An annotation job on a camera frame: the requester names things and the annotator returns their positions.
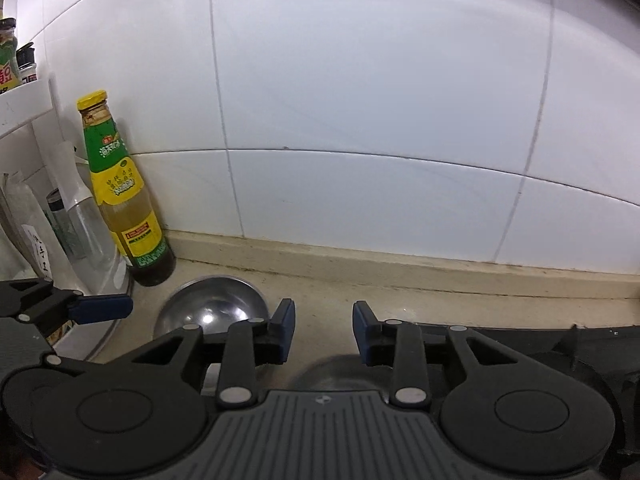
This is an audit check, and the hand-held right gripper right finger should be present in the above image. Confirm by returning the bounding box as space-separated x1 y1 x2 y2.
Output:
352 301 521 409

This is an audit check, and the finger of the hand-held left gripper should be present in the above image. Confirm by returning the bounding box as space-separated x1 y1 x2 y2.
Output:
0 278 134 346
43 352 88 376

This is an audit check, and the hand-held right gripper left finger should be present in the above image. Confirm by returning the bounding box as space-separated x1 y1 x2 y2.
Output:
127 298 297 409

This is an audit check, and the steel bowl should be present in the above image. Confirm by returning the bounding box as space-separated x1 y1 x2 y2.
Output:
154 276 268 338

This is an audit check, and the grey cap glass bottle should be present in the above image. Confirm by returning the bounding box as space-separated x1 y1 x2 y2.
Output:
45 187 83 261

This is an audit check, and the yellow cap green label bottle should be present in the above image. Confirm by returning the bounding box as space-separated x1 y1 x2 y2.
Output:
76 90 177 287

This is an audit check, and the white two-tier spice rack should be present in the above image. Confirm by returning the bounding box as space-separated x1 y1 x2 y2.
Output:
0 77 135 363

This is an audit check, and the black gas stove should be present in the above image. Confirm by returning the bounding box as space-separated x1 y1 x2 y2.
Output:
425 324 640 480

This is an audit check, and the black cap spice shaker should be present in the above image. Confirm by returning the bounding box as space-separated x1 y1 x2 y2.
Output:
16 42 39 85

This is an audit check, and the dark lid sauce jar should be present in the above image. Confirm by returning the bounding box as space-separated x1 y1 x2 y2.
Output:
0 17 22 95

